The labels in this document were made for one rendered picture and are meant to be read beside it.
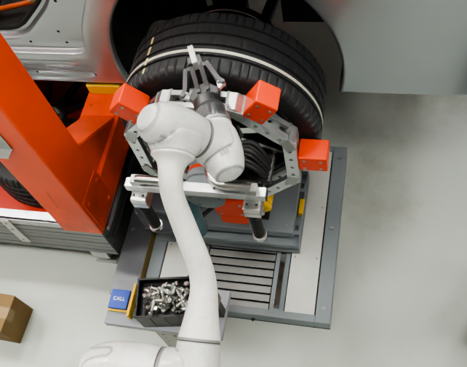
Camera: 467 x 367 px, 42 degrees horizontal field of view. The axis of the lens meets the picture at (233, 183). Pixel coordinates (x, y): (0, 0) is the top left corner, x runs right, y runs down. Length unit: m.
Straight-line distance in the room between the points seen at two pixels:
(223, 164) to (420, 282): 1.39
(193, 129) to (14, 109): 0.56
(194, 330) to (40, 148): 0.76
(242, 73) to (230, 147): 0.32
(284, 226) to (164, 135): 1.21
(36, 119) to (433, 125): 1.87
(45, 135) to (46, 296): 1.17
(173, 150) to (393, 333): 1.46
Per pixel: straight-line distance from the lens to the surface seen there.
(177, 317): 2.04
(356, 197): 2.78
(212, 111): 1.53
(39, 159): 1.88
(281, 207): 2.51
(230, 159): 1.44
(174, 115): 1.36
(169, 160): 1.37
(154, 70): 1.79
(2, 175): 2.64
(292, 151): 1.81
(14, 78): 1.74
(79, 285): 2.85
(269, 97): 1.66
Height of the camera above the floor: 2.45
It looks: 59 degrees down
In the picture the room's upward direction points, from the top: 18 degrees counter-clockwise
